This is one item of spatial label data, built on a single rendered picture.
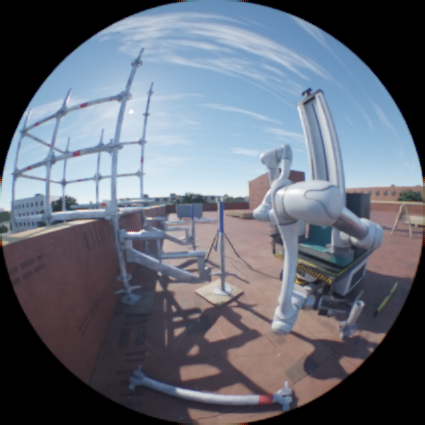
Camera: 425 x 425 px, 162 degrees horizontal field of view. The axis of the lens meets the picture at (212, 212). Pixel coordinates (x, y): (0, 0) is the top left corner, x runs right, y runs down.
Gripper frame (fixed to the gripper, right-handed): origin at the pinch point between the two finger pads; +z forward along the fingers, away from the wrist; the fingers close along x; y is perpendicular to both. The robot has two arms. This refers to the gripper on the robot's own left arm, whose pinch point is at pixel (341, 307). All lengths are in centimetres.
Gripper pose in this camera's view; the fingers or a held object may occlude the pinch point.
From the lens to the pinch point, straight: 94.9
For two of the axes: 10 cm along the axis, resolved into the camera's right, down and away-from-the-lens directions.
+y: 0.3, 10.0, 0.7
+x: -6.7, 0.7, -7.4
